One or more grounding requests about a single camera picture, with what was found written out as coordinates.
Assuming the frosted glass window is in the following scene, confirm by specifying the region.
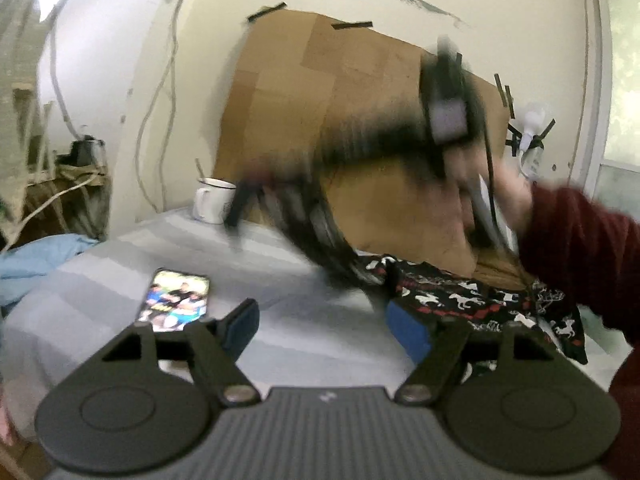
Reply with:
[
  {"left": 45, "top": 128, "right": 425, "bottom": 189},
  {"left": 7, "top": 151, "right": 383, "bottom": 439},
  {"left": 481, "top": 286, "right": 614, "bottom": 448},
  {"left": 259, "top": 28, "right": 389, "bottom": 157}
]
[{"left": 585, "top": 0, "right": 640, "bottom": 203}]

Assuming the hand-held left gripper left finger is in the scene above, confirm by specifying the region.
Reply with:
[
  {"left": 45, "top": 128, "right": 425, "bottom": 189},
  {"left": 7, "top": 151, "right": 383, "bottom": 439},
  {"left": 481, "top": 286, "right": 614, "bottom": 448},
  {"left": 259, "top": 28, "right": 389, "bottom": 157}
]
[{"left": 100, "top": 299, "right": 262, "bottom": 407}]

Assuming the white enamel mug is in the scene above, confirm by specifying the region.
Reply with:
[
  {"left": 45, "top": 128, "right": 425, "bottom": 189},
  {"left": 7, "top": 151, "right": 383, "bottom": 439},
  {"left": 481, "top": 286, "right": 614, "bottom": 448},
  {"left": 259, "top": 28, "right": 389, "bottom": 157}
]
[{"left": 192, "top": 177, "right": 237, "bottom": 225}]

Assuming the smartphone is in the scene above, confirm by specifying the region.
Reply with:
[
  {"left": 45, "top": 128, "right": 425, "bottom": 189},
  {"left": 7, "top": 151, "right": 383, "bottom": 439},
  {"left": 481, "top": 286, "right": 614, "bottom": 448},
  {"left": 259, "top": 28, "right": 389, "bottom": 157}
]
[{"left": 136, "top": 268, "right": 211, "bottom": 332}]

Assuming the white wall power adapter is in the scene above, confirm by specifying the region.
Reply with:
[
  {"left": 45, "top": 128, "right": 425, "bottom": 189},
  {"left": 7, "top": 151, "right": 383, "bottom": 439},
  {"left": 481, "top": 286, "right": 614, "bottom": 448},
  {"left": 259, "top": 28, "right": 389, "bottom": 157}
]
[{"left": 519, "top": 102, "right": 551, "bottom": 177}]

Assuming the thin wall cable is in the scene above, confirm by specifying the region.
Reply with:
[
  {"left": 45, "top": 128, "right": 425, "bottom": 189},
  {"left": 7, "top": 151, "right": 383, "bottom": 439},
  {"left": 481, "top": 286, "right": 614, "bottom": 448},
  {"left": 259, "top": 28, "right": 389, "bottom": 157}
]
[{"left": 137, "top": 0, "right": 181, "bottom": 213}]

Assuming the curtain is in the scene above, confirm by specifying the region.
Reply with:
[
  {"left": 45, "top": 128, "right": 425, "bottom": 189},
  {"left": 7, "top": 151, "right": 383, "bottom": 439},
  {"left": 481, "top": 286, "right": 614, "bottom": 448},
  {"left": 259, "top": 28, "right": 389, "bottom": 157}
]
[{"left": 0, "top": 0, "right": 56, "bottom": 241}]

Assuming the light blue cloth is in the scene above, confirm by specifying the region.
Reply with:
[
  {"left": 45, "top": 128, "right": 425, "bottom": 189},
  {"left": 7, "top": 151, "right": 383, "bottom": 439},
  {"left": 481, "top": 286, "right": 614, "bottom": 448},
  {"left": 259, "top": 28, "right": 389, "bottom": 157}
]
[{"left": 0, "top": 234, "right": 101, "bottom": 311}]

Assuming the small black device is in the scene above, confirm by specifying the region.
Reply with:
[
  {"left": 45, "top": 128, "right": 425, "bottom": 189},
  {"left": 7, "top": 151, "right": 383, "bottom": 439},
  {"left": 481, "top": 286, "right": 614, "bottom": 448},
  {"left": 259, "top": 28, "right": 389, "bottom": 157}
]
[{"left": 70, "top": 135, "right": 106, "bottom": 166}]

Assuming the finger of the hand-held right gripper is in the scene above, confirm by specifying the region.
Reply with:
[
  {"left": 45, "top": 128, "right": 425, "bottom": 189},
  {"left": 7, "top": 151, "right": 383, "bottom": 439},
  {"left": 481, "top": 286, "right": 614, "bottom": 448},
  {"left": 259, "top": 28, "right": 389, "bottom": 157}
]
[{"left": 222, "top": 172, "right": 281, "bottom": 241}]

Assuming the person's right hand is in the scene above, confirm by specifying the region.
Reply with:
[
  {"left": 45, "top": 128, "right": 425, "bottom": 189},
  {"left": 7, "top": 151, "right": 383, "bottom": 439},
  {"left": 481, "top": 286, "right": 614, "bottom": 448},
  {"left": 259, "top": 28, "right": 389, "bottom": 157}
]
[{"left": 445, "top": 152, "right": 536, "bottom": 257}]

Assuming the striped bed sheet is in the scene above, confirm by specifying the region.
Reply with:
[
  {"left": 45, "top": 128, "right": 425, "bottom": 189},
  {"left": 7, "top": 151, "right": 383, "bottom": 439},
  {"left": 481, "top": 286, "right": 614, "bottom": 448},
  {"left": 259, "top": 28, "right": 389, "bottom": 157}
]
[{"left": 0, "top": 207, "right": 640, "bottom": 411}]

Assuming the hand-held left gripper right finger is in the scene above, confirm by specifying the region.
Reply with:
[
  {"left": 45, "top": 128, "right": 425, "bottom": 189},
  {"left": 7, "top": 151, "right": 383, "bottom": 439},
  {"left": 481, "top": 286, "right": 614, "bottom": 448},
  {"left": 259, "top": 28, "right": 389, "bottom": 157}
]
[{"left": 387, "top": 300, "right": 558, "bottom": 407}]

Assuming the black knit garment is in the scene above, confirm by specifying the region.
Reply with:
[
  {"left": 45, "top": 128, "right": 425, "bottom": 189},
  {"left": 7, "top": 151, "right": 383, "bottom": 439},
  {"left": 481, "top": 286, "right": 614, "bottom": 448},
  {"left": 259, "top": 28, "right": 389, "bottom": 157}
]
[{"left": 350, "top": 252, "right": 588, "bottom": 366}]

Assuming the thick white wall cable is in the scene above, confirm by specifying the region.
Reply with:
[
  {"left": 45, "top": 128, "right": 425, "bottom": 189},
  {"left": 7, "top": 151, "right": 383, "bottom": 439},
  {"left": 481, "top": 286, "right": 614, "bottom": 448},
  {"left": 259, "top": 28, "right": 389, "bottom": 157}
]
[{"left": 47, "top": 0, "right": 113, "bottom": 141}]

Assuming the person's maroon sweater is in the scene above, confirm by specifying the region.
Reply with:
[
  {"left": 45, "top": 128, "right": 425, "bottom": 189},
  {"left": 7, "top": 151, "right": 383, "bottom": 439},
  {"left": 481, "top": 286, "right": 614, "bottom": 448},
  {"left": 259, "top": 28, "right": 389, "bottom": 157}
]
[{"left": 606, "top": 347, "right": 640, "bottom": 466}]

